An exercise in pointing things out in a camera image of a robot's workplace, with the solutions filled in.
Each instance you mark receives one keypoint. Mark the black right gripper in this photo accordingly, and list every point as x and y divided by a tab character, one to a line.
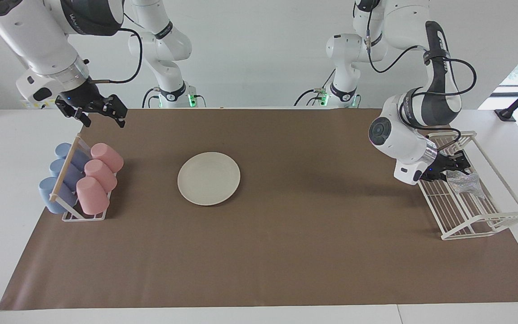
83	92

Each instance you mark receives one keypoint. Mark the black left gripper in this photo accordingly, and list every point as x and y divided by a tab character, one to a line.
436	165

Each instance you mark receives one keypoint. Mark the clear plastic packet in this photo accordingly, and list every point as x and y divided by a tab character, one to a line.
466	184

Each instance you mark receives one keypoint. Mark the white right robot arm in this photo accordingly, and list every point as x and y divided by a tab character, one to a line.
38	36

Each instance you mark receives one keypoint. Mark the cream round plate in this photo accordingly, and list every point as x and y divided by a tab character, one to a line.
208	178

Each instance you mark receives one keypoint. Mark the pink plastic cup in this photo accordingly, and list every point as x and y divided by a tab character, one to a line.
107	156
91	195
100	174

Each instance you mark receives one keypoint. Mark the blue plastic cup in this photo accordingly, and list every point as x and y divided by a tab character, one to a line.
63	150
57	167
48	191

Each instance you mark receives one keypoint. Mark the white power strip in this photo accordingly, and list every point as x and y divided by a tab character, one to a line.
38	105

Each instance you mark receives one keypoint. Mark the brown table mat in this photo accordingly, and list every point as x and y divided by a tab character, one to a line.
286	252

